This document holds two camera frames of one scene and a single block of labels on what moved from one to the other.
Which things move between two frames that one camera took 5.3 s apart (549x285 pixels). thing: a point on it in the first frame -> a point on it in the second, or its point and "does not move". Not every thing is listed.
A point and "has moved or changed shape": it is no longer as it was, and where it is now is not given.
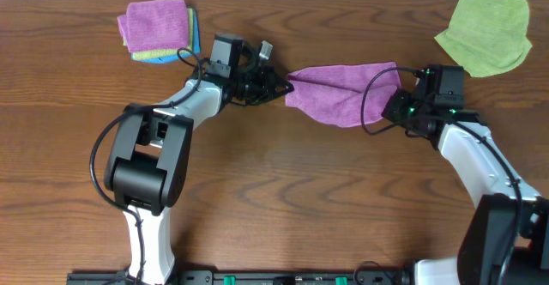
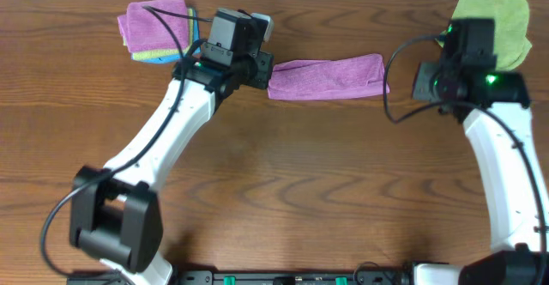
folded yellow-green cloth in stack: (173, 53) does not move
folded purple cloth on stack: (154, 24) does not move
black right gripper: (391, 112) -> (424, 72)
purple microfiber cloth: (334, 93) has moved or changed shape
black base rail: (255, 277) does not move
